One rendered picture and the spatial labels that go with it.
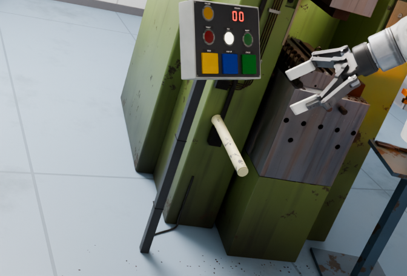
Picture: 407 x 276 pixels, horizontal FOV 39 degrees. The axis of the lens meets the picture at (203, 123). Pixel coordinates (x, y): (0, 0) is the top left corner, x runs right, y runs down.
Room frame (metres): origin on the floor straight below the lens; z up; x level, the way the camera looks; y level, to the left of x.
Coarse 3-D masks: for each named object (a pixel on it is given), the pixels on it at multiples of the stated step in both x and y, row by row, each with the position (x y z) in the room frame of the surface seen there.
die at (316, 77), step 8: (288, 40) 2.78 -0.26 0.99; (296, 48) 2.67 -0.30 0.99; (312, 48) 2.77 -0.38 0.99; (280, 56) 2.62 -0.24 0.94; (304, 56) 2.58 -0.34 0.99; (288, 64) 2.52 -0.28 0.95; (312, 72) 2.40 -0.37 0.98; (320, 72) 2.42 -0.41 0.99; (304, 80) 2.40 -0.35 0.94; (312, 80) 2.41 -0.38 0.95; (320, 80) 2.42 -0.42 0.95; (328, 80) 2.44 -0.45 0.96; (320, 88) 2.43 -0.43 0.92
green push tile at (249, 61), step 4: (244, 56) 2.11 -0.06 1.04; (248, 56) 2.13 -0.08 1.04; (252, 56) 2.14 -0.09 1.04; (244, 60) 2.11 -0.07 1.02; (248, 60) 2.12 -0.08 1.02; (252, 60) 2.14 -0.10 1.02; (244, 64) 2.10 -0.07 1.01; (248, 64) 2.12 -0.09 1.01; (252, 64) 2.13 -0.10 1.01; (244, 68) 2.10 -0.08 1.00; (248, 68) 2.11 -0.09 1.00; (252, 68) 2.13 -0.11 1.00; (244, 72) 2.09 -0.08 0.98; (248, 72) 2.11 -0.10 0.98; (252, 72) 2.12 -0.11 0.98
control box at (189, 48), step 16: (192, 0) 2.01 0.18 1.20; (192, 16) 1.99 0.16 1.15; (224, 16) 2.10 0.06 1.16; (256, 16) 2.23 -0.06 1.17; (192, 32) 1.98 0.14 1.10; (224, 32) 2.08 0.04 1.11; (240, 32) 2.14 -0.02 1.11; (256, 32) 2.21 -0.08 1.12; (192, 48) 1.96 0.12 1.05; (208, 48) 2.00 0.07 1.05; (224, 48) 2.06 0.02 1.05; (240, 48) 2.12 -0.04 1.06; (256, 48) 2.18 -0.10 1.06; (192, 64) 1.94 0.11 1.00; (240, 64) 2.10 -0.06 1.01; (256, 64) 2.16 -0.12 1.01
